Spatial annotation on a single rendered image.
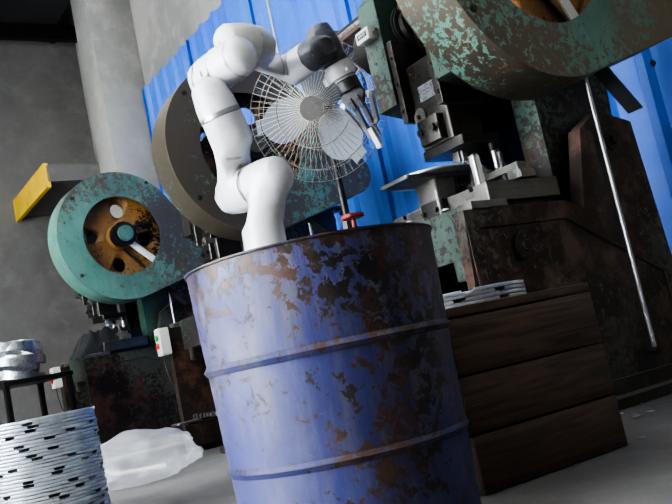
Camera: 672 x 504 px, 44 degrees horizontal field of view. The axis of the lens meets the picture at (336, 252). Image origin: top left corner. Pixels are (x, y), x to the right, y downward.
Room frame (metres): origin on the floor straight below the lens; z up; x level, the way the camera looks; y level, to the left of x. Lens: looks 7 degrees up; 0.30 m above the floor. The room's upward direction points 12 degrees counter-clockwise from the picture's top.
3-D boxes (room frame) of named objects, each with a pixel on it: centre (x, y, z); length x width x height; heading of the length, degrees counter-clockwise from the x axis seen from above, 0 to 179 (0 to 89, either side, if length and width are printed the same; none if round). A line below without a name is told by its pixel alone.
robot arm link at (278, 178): (2.10, 0.15, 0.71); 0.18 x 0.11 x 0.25; 46
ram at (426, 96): (2.58, -0.42, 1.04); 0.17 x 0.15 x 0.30; 124
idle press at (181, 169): (4.23, 0.22, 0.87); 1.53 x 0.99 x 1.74; 122
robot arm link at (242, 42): (2.12, 0.15, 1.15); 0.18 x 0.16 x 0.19; 139
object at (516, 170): (2.46, -0.55, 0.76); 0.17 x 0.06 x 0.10; 34
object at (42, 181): (7.92, 2.35, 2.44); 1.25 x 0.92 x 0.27; 34
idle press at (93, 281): (5.65, 1.28, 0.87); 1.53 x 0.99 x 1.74; 127
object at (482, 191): (2.60, -0.45, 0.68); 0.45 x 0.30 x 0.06; 34
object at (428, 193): (2.50, -0.31, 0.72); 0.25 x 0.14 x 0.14; 124
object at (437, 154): (2.60, -0.46, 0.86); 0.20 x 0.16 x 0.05; 34
